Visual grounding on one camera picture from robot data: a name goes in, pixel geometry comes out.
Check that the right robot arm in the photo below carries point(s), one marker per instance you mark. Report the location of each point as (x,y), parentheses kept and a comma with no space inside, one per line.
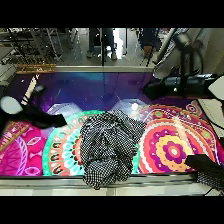
(186,84)

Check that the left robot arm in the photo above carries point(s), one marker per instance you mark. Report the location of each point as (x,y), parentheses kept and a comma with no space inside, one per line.
(36,116)

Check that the silver frame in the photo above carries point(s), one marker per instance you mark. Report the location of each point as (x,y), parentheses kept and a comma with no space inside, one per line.
(50,186)

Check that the person's legs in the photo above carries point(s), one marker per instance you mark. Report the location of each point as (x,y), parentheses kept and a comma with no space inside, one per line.
(108,40)

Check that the black and white checked shirt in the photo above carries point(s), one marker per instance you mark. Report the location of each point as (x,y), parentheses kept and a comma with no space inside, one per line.
(110,146)

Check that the dark checked garment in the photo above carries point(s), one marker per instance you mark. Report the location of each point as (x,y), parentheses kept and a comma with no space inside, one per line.
(208,170)

